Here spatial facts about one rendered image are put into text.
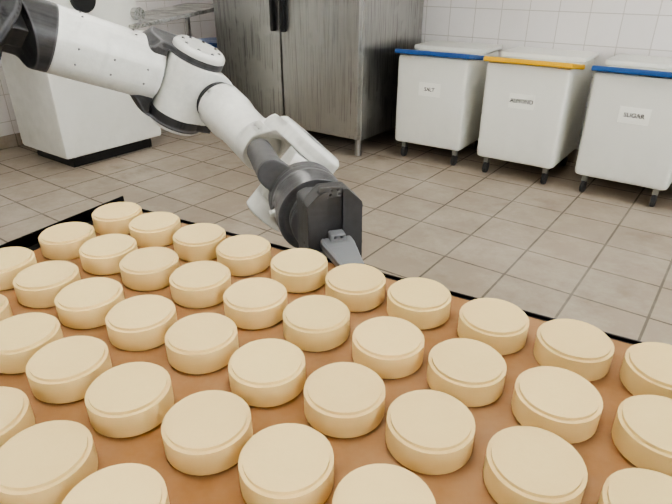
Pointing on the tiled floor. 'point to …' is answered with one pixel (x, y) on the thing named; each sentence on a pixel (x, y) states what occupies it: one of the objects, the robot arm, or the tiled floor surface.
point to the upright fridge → (319, 59)
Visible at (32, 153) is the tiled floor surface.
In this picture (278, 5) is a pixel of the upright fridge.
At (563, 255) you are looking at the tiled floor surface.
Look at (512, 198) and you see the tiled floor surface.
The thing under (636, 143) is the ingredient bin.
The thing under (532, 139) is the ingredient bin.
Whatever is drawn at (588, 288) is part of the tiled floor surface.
